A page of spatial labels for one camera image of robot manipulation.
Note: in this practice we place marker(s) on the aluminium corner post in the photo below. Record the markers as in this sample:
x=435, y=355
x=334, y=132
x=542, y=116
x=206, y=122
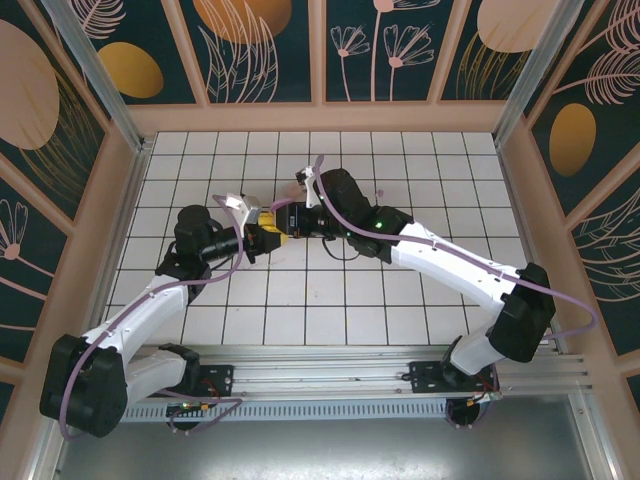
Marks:
x=100, y=80
x=535, y=65

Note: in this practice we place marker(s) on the grey metal sheet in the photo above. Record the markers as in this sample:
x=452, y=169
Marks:
x=325, y=455

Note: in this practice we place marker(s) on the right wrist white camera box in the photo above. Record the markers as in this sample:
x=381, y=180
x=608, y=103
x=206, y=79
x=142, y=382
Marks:
x=312, y=192

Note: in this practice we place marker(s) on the aluminium frame profile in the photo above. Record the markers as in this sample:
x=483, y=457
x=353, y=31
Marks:
x=47, y=450
x=592, y=440

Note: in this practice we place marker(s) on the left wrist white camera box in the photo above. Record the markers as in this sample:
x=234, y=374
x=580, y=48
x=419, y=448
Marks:
x=245, y=207

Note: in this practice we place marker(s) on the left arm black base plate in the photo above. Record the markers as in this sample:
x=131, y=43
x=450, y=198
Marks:
x=220, y=380

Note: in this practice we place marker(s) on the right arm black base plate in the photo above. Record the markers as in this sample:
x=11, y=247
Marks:
x=425, y=382

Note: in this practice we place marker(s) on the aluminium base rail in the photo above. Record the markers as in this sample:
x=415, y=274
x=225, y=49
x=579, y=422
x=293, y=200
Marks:
x=325, y=372

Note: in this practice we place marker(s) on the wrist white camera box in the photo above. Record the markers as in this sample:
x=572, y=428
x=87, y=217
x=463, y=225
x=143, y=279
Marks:
x=245, y=207
x=312, y=192

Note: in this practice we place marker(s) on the aluminium side rail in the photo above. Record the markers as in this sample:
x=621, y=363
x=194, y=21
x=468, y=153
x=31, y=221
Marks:
x=131, y=195
x=514, y=190

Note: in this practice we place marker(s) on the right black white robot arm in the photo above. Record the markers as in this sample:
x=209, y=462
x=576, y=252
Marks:
x=450, y=265

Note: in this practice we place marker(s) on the small circuit board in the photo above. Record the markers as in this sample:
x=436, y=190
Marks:
x=487, y=397
x=187, y=407

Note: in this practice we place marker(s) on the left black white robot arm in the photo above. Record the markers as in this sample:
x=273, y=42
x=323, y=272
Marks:
x=130, y=330

